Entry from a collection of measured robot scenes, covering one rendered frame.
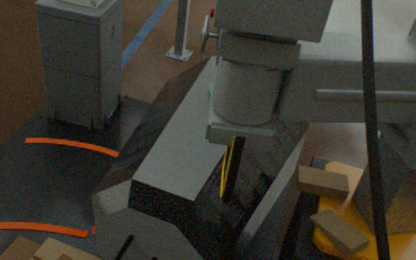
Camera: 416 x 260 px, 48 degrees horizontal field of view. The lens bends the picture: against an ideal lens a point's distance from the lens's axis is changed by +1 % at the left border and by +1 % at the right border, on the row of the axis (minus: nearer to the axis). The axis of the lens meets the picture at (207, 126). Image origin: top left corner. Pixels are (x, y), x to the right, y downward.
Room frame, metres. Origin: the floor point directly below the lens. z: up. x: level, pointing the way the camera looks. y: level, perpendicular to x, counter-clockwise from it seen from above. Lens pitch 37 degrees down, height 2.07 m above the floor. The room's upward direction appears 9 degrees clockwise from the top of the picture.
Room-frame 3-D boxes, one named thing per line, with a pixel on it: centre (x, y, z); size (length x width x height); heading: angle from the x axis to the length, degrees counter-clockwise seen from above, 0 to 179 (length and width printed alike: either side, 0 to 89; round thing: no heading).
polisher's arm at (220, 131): (1.42, -0.08, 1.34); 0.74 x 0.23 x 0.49; 1
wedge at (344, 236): (1.17, -0.53, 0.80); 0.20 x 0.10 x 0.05; 37
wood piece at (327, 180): (1.41, -0.49, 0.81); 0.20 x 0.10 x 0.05; 86
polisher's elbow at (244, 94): (1.15, -0.10, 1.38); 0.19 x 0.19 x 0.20
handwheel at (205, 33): (1.69, 0.03, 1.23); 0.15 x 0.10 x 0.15; 1
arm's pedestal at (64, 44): (2.68, 0.90, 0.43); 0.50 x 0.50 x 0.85; 83
